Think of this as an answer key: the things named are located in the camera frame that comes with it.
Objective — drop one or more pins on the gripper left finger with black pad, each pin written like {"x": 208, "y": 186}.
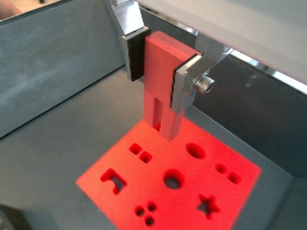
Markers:
{"x": 133, "y": 32}

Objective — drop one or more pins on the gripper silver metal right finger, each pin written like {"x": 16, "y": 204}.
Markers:
{"x": 190, "y": 77}

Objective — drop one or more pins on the red double-square peg block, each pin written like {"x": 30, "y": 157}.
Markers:
{"x": 165, "y": 53}

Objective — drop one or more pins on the red shape-hole board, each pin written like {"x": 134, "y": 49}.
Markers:
{"x": 185, "y": 184}

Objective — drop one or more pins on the black curved regrasp stand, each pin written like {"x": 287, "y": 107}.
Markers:
{"x": 12, "y": 219}

